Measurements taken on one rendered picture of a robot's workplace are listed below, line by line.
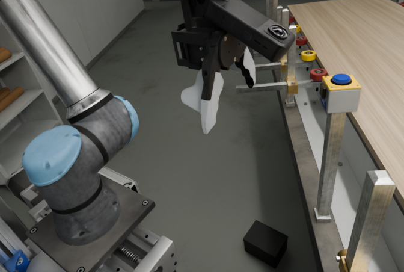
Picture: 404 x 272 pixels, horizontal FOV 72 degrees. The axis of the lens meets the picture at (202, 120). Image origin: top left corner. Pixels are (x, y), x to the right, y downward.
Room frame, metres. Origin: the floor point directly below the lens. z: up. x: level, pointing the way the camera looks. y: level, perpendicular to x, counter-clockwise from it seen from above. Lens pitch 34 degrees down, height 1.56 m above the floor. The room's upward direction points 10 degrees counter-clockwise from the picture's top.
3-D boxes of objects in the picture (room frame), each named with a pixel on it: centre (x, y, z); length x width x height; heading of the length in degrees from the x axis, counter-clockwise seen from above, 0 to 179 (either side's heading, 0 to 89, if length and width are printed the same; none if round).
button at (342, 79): (0.58, -0.35, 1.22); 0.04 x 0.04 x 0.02
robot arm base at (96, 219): (0.47, 0.31, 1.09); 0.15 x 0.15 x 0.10
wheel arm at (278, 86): (1.28, -0.42, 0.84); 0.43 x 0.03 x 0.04; 78
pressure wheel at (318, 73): (1.24, -0.62, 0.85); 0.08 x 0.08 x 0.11
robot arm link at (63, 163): (0.47, 0.30, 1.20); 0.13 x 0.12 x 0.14; 147
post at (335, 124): (0.58, -0.35, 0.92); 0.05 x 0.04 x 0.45; 168
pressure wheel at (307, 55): (1.48, -0.67, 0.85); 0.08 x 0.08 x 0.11
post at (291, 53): (1.30, -0.50, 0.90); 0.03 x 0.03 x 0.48; 78
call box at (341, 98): (0.58, -0.35, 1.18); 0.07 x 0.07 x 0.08; 78
